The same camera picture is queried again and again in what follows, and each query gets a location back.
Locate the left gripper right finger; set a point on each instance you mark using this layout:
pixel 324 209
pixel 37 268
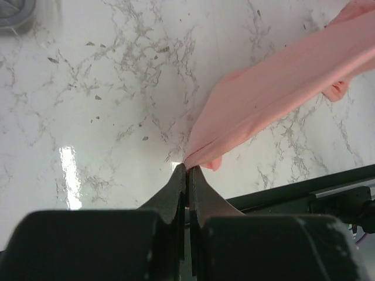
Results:
pixel 205 203

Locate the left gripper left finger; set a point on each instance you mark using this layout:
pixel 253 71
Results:
pixel 168 234

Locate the salmon pink t shirt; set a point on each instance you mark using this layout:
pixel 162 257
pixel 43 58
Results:
pixel 246 101

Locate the grey plastic bin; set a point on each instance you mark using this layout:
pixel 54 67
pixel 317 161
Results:
pixel 20 17

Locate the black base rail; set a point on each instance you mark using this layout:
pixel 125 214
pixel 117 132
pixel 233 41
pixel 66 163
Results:
pixel 345 195

